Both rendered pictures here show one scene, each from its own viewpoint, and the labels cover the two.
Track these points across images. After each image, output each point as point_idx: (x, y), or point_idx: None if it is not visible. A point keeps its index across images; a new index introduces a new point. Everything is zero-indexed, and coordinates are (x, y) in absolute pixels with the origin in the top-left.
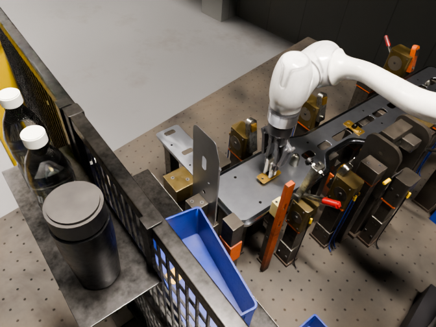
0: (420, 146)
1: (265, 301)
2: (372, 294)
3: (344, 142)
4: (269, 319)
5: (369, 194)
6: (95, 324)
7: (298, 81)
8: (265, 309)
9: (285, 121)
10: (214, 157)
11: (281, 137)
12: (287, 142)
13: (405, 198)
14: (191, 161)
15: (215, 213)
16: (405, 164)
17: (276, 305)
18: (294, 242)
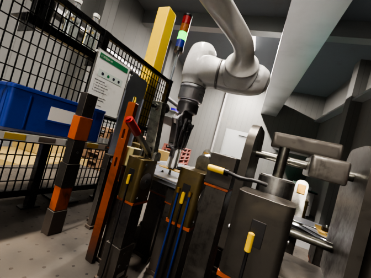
0: (360, 192)
1: (43, 260)
2: None
3: None
4: (1, 128)
5: (211, 228)
6: (12, 13)
7: (191, 49)
8: (32, 260)
9: (180, 87)
10: (130, 85)
11: (177, 107)
12: (179, 115)
13: (244, 255)
14: (162, 162)
15: (112, 138)
16: (340, 260)
17: (34, 269)
18: (114, 224)
